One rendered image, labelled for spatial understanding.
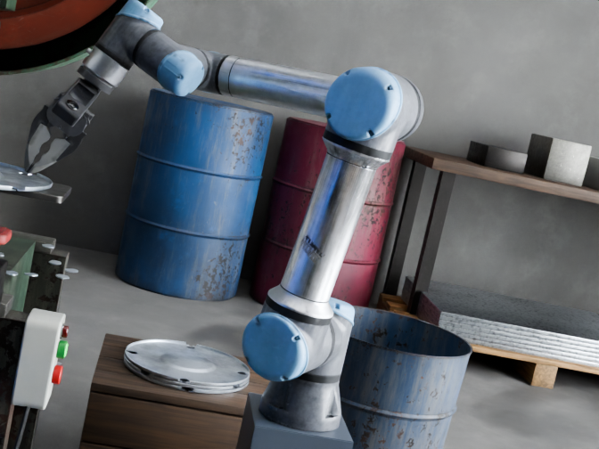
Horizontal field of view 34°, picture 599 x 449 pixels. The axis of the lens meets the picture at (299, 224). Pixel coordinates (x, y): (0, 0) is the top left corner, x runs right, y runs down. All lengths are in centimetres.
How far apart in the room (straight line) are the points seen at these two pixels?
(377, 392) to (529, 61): 317
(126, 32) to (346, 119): 46
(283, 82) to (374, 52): 333
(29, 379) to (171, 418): 67
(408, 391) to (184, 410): 58
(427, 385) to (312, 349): 82
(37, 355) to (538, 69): 413
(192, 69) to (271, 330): 48
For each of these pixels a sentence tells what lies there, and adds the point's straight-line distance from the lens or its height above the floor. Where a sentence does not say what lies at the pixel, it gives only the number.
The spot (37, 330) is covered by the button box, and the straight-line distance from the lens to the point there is 149.
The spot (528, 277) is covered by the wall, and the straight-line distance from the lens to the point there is 543.
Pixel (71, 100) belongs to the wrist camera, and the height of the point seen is 93.
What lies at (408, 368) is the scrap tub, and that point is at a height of 44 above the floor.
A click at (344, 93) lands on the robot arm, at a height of 104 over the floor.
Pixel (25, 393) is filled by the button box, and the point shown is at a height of 52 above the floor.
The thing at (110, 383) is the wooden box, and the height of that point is 35.
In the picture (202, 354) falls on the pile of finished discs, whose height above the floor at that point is 37.
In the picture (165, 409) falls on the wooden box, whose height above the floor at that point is 32.
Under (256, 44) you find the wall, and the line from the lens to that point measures 501.
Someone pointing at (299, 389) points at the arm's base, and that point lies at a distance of 177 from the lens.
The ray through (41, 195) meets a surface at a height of 78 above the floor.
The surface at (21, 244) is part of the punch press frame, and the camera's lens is 189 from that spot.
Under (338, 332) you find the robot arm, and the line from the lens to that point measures 174.
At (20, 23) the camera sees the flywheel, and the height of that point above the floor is 104.
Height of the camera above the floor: 104
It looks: 8 degrees down
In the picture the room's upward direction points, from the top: 12 degrees clockwise
